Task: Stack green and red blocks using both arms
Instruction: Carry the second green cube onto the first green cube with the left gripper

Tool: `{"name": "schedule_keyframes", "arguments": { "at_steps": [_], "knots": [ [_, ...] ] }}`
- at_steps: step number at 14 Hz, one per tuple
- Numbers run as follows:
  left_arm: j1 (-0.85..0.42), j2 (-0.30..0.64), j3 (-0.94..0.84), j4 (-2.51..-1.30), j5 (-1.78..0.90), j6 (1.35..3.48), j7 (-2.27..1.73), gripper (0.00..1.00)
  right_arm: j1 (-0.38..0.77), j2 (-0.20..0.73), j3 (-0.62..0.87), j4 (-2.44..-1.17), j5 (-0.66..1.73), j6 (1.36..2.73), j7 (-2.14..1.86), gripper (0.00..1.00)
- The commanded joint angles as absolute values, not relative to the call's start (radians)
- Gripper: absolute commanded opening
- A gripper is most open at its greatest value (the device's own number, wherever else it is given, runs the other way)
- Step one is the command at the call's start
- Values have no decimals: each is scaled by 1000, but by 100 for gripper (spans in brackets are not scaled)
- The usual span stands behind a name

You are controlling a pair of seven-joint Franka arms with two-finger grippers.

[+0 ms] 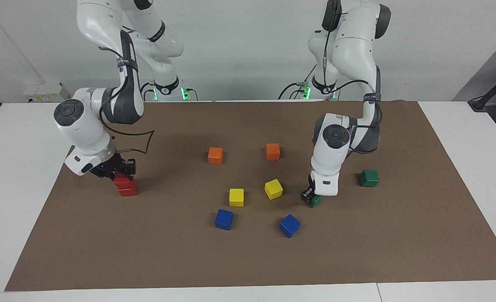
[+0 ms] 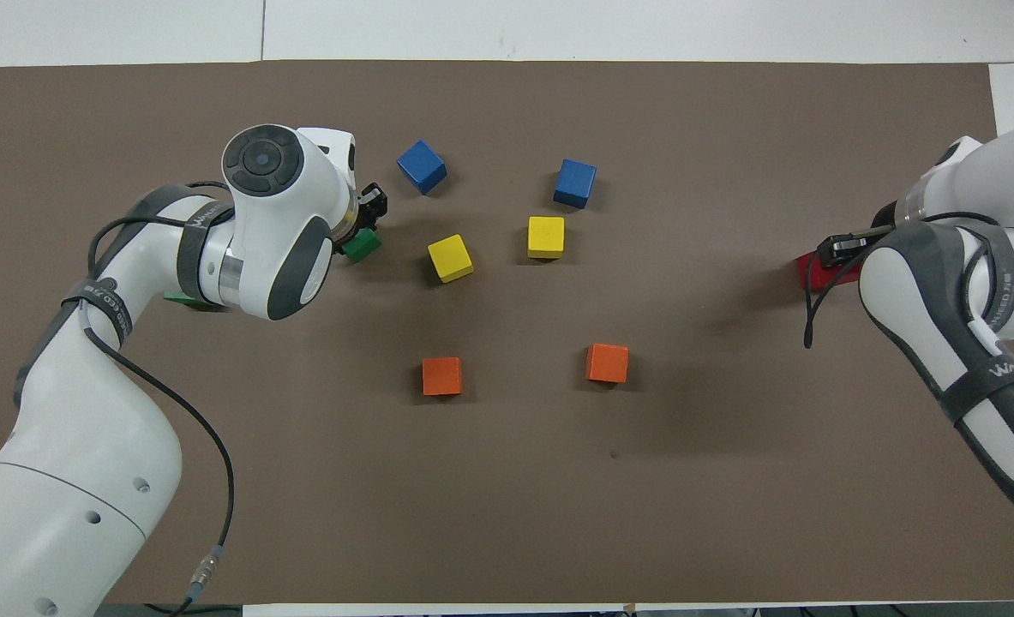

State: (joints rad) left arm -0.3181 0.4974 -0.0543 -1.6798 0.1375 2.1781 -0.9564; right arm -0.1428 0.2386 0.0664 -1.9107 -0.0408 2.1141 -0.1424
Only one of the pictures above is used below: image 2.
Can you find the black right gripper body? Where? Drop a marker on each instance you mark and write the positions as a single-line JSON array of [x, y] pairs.
[[884, 233]]

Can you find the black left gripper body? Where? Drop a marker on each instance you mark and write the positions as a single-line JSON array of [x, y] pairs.
[[361, 218]]

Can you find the green wooden cube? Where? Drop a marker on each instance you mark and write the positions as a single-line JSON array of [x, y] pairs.
[[182, 300], [362, 247]]

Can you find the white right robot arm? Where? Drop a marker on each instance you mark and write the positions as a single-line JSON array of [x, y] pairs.
[[1012, 188]]

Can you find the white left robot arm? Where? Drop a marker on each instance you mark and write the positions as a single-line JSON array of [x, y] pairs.
[[61, 446]]

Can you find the blue wooden cube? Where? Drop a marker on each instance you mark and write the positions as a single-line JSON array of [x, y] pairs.
[[575, 182], [422, 167]]

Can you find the yellow wooden cube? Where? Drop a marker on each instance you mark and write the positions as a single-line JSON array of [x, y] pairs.
[[450, 257], [546, 236]]

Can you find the orange wooden cube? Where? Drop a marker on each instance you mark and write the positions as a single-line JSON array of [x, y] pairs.
[[607, 362], [442, 375]]

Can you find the brown paper table mat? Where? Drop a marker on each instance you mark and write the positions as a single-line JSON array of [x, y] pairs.
[[506, 514]]

